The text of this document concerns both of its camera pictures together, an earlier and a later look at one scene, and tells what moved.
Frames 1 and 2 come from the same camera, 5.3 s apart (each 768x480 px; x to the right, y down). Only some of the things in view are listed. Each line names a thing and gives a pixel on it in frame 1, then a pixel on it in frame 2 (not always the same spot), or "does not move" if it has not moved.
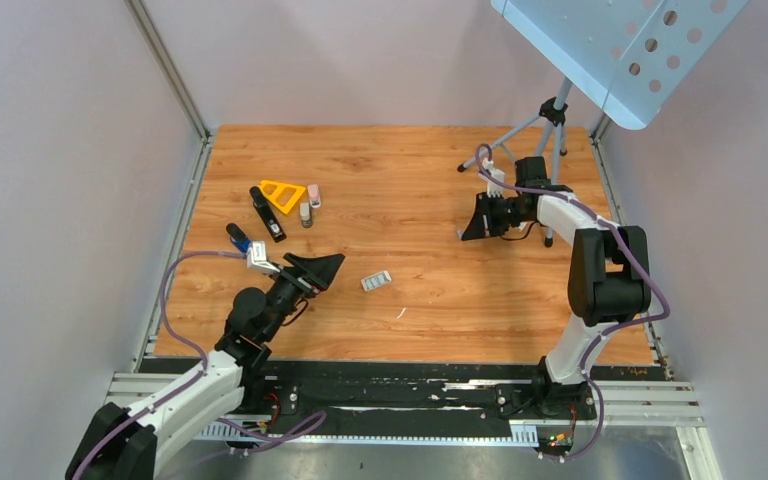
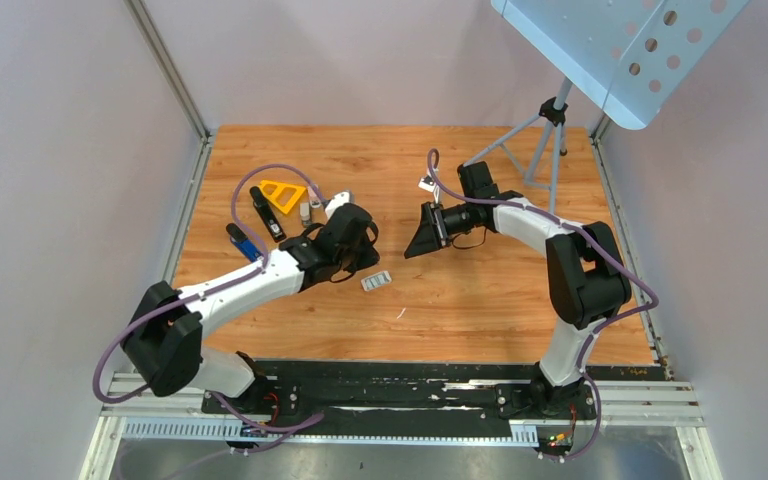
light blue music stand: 628,56 does not move
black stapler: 267,215 does not move
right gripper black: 483,224 to 433,229
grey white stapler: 305,215 does not move
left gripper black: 310,276 to 369,256
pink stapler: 314,195 does not move
